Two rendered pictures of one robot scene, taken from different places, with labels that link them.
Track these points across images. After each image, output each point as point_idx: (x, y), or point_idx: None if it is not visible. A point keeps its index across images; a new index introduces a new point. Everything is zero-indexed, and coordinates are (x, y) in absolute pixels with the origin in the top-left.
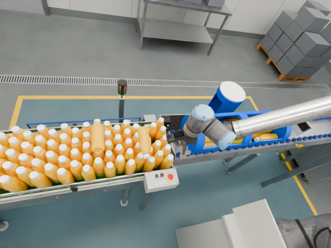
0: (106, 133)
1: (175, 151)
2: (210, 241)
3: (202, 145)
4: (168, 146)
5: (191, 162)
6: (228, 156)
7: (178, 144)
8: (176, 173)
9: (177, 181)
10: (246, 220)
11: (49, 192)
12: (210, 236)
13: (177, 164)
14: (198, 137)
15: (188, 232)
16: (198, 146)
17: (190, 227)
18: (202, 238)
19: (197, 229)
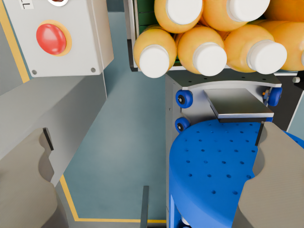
0: None
1: (199, 90)
2: (9, 115)
3: (178, 205)
4: (212, 61)
5: (166, 123)
6: (167, 197)
7: (217, 106)
8: (75, 72)
9: (39, 68)
10: None
11: None
12: (13, 118)
13: (166, 86)
14: (215, 221)
15: (74, 78)
16: (177, 188)
17: (74, 84)
18: (36, 100)
19: (56, 96)
